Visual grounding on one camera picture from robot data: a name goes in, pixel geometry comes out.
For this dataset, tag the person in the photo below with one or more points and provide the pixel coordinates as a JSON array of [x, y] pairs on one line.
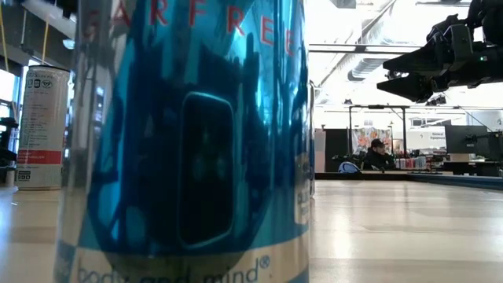
[[378, 159]]

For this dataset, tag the black partition panel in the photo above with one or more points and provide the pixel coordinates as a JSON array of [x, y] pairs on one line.
[[336, 151]]

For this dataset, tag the black aluminium rig frame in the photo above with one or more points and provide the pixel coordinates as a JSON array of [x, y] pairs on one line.
[[452, 180]]

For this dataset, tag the pale pink panel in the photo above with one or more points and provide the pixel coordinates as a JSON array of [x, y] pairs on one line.
[[319, 153]]

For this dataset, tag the grey ceiling vent box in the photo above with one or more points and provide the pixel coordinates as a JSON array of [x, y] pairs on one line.
[[344, 3]]

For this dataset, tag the black metal gantry frame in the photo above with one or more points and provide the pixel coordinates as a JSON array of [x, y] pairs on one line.
[[404, 133]]

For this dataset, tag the dark office desk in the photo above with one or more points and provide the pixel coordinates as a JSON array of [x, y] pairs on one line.
[[471, 168]]

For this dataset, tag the white blue rounded device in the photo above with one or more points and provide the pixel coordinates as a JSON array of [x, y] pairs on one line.
[[347, 168]]

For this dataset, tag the row of pink boxes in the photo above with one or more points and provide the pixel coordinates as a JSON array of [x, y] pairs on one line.
[[408, 163]]

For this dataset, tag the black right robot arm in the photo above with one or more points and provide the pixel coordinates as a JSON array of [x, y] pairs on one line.
[[493, 67]]

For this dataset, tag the floral print curtain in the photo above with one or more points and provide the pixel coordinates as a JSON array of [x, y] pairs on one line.
[[361, 141]]

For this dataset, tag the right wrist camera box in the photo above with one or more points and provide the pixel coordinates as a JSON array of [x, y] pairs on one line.
[[442, 27]]

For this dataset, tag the white printed wall sign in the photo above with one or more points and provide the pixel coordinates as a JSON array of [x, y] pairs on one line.
[[426, 135]]

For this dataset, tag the black ceiling spotlight cluster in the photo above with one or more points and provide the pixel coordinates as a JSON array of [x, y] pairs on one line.
[[393, 74], [436, 100]]

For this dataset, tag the ceiling air duct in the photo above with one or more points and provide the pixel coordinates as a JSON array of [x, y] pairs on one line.
[[367, 67]]

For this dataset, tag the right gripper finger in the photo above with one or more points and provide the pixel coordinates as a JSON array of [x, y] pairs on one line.
[[428, 59], [412, 88]]

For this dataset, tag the black equipment stand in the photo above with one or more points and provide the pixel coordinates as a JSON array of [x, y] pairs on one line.
[[6, 137]]

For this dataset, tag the grey cylindrical leg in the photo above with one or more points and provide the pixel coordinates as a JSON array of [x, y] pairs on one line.
[[10, 177]]

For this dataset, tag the white can red stripe label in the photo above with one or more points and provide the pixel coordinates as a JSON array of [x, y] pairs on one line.
[[41, 129]]

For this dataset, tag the overhead horizontal metal rail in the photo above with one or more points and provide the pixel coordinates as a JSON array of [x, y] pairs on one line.
[[342, 51]]

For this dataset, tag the black computer monitor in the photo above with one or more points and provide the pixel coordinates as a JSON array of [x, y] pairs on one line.
[[465, 139]]

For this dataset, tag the blue beverage can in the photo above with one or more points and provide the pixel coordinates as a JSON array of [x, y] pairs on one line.
[[177, 118]]

